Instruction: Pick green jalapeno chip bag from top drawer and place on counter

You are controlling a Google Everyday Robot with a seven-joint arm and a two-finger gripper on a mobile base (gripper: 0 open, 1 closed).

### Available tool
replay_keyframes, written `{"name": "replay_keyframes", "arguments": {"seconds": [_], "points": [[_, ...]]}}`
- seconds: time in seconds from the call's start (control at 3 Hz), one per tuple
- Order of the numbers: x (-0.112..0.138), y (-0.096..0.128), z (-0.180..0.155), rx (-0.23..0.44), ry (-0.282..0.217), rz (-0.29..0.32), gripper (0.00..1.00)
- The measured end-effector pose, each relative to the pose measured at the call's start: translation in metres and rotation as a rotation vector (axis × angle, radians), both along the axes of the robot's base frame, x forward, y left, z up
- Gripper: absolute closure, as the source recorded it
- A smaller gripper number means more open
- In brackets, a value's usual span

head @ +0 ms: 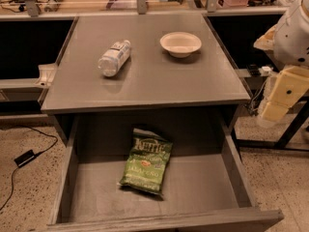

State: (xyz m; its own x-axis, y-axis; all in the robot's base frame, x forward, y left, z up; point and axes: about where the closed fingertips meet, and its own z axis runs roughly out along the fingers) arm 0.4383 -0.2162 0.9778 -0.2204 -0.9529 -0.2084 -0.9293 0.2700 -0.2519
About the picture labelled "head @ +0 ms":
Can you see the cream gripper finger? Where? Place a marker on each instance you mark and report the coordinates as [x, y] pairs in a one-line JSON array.
[[270, 114]]

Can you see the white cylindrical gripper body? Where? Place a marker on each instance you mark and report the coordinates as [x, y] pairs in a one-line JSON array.
[[294, 38]]

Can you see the green jalapeno chip bag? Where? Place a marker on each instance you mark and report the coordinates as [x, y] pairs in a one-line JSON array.
[[147, 160]]

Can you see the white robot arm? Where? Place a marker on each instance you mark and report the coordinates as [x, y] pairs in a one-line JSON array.
[[288, 39]]

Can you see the open grey wooden drawer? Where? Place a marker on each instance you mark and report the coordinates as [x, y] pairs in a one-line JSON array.
[[204, 187]]

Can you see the grey cabinet counter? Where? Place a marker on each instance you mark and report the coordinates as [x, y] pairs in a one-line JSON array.
[[151, 77]]

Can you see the white plug and outlet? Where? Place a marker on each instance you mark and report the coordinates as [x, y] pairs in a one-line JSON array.
[[255, 70]]

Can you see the white paper bowl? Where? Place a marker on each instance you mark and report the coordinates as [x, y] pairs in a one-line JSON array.
[[180, 44]]

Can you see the clear plastic water bottle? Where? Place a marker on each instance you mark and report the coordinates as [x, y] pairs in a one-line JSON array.
[[112, 60]]

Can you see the dark tool on bench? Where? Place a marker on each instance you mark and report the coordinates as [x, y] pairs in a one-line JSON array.
[[52, 5]]

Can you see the black power adapter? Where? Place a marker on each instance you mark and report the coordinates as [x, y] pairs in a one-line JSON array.
[[24, 158]]

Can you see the white bracket on shelf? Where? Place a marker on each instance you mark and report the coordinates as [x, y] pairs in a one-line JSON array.
[[47, 73]]

